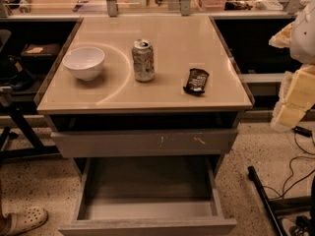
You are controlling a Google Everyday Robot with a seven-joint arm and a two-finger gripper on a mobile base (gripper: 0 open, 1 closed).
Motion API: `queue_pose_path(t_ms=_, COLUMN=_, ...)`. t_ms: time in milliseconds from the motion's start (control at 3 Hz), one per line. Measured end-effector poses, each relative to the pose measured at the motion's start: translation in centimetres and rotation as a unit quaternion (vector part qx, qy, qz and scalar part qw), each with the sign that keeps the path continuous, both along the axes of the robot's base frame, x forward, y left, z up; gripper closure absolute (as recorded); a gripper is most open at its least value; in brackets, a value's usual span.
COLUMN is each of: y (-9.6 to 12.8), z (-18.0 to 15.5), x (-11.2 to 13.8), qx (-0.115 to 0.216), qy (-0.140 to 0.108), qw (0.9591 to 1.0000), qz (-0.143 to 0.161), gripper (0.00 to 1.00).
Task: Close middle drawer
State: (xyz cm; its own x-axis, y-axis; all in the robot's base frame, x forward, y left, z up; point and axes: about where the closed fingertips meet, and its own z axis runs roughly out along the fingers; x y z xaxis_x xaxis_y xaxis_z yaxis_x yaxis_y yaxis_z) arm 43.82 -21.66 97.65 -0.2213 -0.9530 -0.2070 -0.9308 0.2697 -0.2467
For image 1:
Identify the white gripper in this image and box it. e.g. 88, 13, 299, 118
269, 0, 315, 132

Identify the grey drawer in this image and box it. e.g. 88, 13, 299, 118
51, 129, 238, 157
59, 156, 236, 236

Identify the grey top drawer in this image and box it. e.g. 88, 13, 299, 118
51, 129, 238, 157

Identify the grey drawer cabinet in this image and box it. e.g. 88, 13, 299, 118
36, 16, 253, 236

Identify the black power adapter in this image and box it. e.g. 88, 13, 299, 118
293, 126, 312, 138

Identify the black snack bar wrapper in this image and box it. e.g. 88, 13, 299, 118
183, 68, 209, 95

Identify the black stand base bar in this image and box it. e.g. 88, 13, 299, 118
248, 166, 288, 236

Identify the crumpled soda can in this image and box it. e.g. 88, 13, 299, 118
132, 39, 155, 83

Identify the white ceramic bowl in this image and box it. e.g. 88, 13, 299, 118
62, 47, 105, 81

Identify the dark box with label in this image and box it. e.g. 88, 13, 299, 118
20, 43, 61, 61

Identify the black stand leg left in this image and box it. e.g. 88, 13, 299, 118
0, 86, 59, 160

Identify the white perforated clog shoe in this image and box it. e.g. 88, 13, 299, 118
0, 206, 48, 236

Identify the black floor cable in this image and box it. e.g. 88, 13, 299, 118
262, 133, 315, 202

